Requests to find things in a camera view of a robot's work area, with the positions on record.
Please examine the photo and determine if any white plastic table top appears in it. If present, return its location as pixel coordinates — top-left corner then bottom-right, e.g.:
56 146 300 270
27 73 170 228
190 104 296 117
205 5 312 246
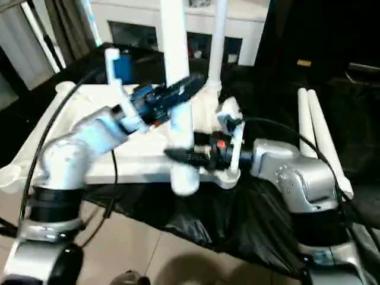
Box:
0 81 242 194

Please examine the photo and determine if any white plastic table leg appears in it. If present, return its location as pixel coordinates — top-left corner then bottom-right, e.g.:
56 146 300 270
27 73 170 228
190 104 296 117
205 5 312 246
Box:
207 0 230 93
307 88 354 200
160 0 201 197
297 88 318 159

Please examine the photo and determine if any black mat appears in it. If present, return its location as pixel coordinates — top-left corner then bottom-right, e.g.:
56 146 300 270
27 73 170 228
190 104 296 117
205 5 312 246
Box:
0 43 380 283

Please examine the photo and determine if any white cabinet with glass doors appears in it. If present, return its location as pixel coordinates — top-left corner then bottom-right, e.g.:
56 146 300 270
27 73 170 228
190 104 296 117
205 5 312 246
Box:
90 0 271 68

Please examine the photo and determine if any grey curtain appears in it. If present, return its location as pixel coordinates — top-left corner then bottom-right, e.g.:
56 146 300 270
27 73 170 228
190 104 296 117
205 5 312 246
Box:
44 0 93 61

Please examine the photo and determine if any black and white stand pole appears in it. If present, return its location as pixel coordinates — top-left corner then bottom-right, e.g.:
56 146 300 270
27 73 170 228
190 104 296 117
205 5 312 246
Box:
20 0 68 72

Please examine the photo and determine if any dark brown rounded object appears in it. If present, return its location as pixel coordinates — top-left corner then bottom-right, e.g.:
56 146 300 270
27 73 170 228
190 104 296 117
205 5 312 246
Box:
111 269 151 285

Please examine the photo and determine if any long black bar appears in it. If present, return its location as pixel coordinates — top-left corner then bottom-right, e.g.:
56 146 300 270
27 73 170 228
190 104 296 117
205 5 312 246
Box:
349 62 380 72

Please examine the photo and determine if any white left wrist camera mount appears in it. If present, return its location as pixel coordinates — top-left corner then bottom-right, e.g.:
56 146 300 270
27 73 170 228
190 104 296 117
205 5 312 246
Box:
104 48 150 135

